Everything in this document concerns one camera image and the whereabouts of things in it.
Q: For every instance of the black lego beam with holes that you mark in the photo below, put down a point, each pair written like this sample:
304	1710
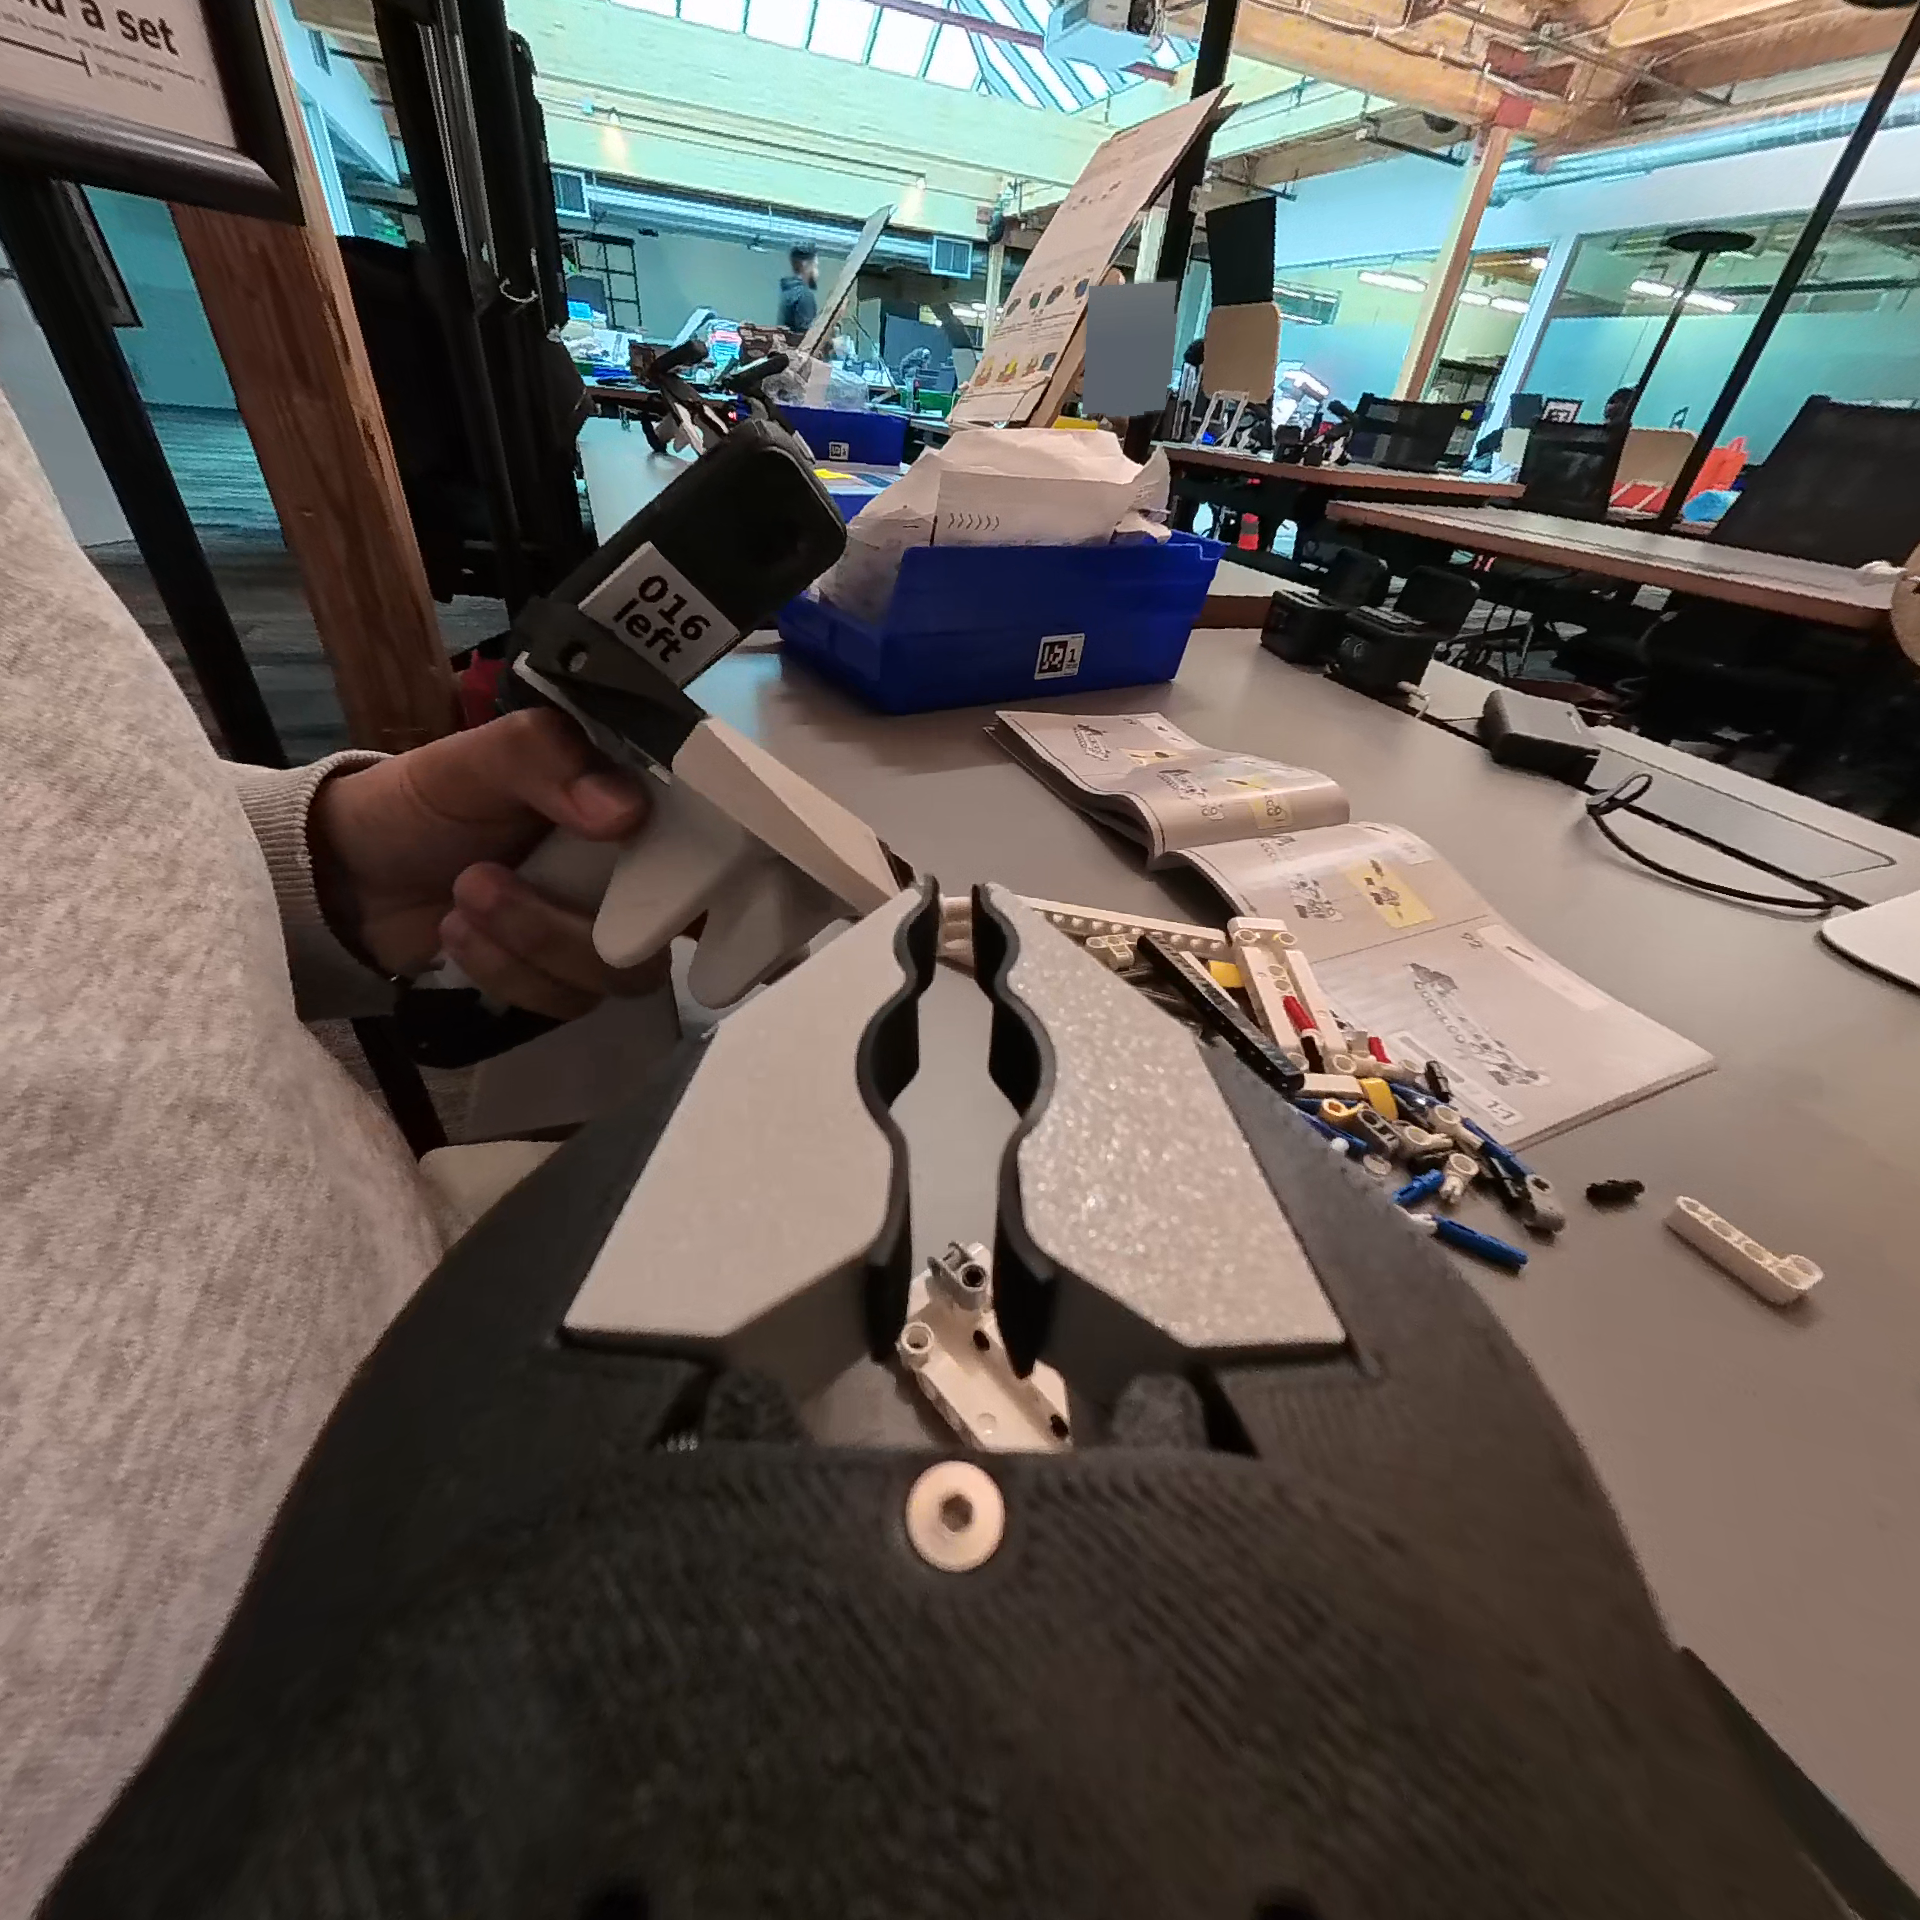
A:
1214	1010

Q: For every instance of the white lego panel assembly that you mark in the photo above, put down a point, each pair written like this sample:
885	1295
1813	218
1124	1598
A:
961	1373

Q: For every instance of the black camera charger box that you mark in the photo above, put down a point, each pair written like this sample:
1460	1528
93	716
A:
1300	623
1389	652

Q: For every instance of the white bent lego liftarm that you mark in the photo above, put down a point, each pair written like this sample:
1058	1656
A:
1748	1253

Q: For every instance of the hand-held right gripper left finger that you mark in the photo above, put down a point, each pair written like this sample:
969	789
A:
751	1184

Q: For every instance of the lego instruction booklet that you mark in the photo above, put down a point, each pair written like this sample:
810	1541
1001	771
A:
1440	974

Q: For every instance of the white lego frame, red pins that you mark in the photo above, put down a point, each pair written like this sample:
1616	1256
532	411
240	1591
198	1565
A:
1277	974

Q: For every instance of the white monitor stand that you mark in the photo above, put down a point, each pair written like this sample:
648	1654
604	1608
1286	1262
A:
1882	939

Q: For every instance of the cardboard poster board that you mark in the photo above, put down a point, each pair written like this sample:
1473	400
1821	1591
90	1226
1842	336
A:
1079	224

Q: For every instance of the white paper bag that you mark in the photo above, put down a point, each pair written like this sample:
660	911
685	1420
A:
1021	495

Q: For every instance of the background wooden desk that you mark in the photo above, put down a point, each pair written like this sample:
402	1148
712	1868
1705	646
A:
1349	477
1652	559

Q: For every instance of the black desk monitor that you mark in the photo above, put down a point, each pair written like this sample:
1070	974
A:
1418	432

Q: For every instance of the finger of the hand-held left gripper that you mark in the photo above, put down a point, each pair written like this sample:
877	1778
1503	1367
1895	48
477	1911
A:
780	819
765	960

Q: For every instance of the small blue bin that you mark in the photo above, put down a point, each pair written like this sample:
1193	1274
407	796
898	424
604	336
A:
863	437

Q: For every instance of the wooden post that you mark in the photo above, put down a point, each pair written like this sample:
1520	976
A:
330	495

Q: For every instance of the person's left forearm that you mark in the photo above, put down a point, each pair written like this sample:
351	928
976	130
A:
293	886

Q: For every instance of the blue plastic bin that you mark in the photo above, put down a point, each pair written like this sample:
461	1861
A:
974	629

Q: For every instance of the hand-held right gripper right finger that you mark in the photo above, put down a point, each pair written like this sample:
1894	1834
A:
1172	1200

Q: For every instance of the person's left hand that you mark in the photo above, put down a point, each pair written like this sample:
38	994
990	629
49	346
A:
421	811

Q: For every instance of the black folded stand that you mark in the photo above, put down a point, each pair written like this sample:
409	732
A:
480	301

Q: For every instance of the spare hand-held gripper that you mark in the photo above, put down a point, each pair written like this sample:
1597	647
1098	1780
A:
681	413

